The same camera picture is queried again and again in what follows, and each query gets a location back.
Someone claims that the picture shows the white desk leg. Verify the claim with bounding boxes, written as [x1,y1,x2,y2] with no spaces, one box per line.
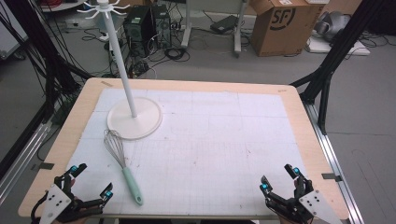
[233,0,250,59]
[180,0,192,49]

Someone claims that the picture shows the grey tape piece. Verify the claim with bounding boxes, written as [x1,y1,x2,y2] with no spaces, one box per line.
[320,172,344,183]
[38,161,56,171]

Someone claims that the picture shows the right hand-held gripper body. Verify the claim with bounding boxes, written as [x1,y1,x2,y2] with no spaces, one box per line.
[265,176,344,224]

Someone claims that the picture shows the large black computer tower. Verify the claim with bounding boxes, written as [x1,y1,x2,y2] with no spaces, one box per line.
[122,5,156,58]

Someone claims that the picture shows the person's right hand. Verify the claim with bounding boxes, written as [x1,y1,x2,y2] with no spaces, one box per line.
[276,179,301,224]

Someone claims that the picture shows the white foam board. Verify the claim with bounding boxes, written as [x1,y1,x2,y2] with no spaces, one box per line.
[305,36,372,57]

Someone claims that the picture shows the brown cardboard box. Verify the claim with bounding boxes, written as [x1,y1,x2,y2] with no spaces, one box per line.
[249,0,327,58]

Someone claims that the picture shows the aluminium rail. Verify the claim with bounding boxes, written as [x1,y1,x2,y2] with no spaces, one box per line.
[0,120,53,204]
[303,102,366,224]

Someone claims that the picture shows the black metal frame stand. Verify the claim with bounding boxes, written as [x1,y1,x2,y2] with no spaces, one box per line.
[289,0,396,136]
[0,0,95,124]

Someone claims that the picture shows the coiled black cable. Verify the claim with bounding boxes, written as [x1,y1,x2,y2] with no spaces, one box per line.
[163,46,191,63]

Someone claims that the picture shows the whisk with green handle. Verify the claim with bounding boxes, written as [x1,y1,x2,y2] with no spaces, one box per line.
[103,129,145,206]

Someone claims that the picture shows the white grid mat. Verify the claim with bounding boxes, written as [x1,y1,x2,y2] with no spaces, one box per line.
[64,88,310,217]

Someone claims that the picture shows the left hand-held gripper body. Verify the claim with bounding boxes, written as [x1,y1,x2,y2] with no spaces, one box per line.
[38,174,105,224]

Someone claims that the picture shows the slim black computer tower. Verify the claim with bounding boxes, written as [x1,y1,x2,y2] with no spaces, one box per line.
[150,3,173,49]

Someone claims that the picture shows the round white table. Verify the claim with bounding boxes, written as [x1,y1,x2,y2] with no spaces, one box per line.
[39,0,87,13]

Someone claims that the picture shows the grey appliance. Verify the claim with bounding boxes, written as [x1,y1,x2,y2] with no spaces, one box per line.
[313,10,352,43]

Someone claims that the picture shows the white hook rack stand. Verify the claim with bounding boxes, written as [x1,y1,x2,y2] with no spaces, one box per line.
[77,0,163,141]

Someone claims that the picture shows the person's left hand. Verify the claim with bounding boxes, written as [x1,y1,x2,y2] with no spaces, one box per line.
[50,178,94,224]

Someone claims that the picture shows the flat black device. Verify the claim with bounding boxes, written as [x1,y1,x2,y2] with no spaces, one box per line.
[209,14,239,35]

